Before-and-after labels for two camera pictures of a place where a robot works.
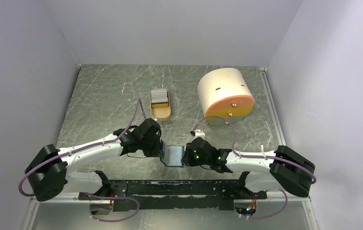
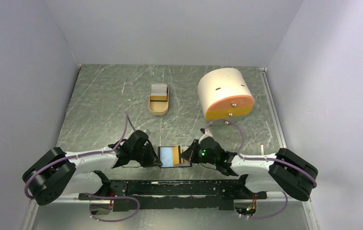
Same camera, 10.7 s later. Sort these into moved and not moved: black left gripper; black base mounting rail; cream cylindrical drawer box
Moved: black left gripper
Not moved: cream cylindrical drawer box; black base mounting rail
